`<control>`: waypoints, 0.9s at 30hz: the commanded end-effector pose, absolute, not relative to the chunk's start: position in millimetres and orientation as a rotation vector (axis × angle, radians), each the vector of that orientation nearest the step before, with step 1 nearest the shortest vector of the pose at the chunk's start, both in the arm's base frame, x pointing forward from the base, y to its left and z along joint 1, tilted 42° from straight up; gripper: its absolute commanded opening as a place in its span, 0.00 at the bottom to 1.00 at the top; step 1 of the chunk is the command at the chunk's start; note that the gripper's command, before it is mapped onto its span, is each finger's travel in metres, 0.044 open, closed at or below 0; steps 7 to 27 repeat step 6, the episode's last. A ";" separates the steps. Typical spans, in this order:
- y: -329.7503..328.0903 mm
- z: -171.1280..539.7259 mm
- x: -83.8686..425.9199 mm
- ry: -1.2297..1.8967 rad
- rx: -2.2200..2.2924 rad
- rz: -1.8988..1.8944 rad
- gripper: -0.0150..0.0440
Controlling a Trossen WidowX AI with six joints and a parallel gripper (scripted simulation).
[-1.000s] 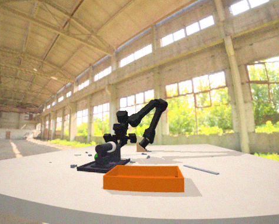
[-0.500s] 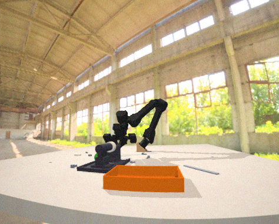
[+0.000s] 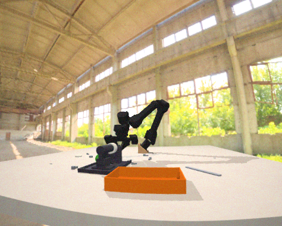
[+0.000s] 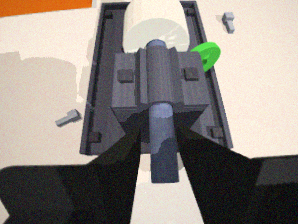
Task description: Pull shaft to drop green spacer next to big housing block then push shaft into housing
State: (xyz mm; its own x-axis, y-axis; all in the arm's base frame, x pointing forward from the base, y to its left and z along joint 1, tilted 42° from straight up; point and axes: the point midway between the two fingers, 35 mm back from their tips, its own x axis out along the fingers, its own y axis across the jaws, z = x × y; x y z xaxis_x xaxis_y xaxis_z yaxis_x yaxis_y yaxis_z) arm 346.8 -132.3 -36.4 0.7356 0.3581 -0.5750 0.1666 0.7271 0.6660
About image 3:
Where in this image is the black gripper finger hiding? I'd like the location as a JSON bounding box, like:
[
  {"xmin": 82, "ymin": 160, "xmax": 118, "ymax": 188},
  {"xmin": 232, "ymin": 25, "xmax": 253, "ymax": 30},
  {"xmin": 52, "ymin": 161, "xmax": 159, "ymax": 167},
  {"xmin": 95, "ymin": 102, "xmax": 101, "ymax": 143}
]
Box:
[
  {"xmin": 121, "ymin": 138, "xmax": 130, "ymax": 150},
  {"xmin": 111, "ymin": 137, "xmax": 118, "ymax": 145}
]

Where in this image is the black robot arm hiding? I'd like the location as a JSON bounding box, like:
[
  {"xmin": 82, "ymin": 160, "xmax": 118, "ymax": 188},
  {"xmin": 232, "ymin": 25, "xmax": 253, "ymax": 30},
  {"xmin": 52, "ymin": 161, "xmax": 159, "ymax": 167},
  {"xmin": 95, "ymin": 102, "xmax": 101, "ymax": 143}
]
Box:
[{"xmin": 113, "ymin": 99, "xmax": 170, "ymax": 150}]

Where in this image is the orange open tray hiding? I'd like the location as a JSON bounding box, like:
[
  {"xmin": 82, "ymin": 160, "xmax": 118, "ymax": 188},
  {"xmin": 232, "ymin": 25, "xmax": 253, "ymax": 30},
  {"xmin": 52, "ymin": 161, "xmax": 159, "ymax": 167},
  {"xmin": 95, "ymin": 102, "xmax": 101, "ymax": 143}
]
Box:
[{"xmin": 104, "ymin": 167, "xmax": 186, "ymax": 194}]

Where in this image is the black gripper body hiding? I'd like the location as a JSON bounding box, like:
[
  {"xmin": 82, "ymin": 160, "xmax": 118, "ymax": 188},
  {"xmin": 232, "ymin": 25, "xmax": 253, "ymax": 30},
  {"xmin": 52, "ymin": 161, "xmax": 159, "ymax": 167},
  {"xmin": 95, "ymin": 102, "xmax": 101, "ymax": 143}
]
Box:
[{"xmin": 104, "ymin": 129, "xmax": 138, "ymax": 145}]

